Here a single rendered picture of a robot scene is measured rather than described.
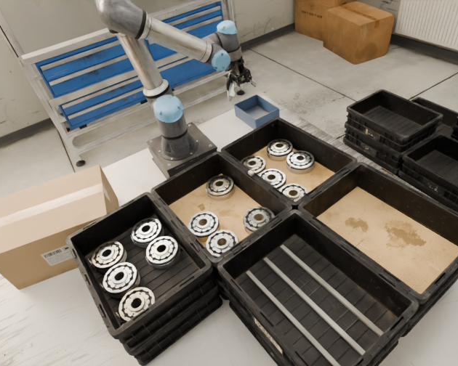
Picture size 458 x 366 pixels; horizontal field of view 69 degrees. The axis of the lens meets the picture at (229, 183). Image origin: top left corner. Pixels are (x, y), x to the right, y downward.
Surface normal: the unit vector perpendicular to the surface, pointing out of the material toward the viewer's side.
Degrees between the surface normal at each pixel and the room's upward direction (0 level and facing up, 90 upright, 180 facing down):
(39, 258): 90
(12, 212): 0
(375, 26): 88
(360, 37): 89
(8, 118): 90
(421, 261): 0
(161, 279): 0
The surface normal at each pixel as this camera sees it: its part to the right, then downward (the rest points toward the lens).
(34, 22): 0.52, 0.54
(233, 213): -0.14, -0.72
